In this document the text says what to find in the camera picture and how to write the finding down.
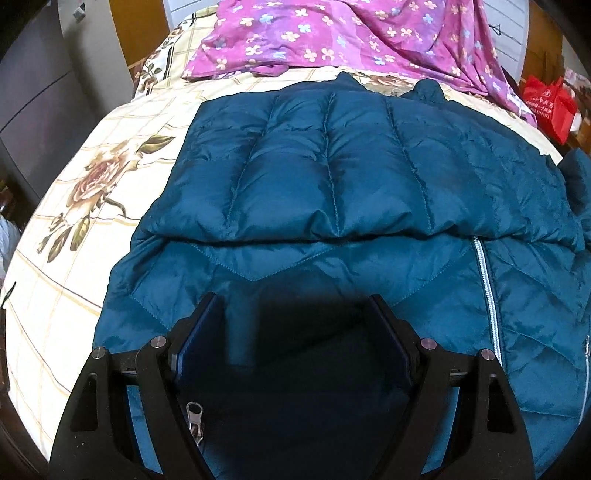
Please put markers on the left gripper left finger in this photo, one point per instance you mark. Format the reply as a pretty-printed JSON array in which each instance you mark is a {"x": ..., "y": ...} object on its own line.
[{"x": 96, "y": 439}]

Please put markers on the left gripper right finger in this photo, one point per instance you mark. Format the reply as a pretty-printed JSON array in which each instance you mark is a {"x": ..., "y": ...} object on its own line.
[{"x": 489, "y": 439}]

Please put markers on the teal puffer jacket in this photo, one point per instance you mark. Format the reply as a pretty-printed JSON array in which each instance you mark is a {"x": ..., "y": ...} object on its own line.
[{"x": 297, "y": 205}]

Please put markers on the cream floral bedspread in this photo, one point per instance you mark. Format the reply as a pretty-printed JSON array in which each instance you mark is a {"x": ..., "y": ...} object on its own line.
[{"x": 58, "y": 278}]

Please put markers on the red shopping bag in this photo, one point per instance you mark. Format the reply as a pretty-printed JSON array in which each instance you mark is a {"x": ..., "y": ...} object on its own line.
[{"x": 553, "y": 107}]

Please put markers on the dark grey wardrobe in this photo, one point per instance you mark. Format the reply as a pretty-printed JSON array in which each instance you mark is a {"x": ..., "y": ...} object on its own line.
[{"x": 62, "y": 71}]

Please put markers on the purple floral bed sheet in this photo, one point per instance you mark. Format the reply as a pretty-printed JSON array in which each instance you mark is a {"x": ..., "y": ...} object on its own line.
[{"x": 448, "y": 41}]

